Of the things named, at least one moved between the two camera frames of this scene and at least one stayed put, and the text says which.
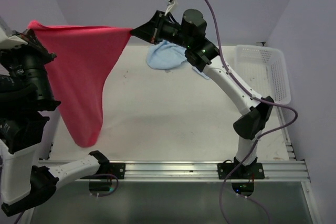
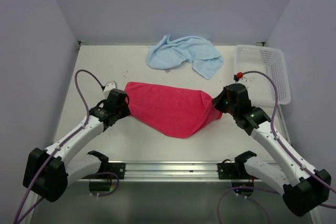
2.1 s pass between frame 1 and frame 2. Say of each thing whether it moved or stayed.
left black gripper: moved
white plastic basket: stayed
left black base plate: stayed
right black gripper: moved
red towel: moved
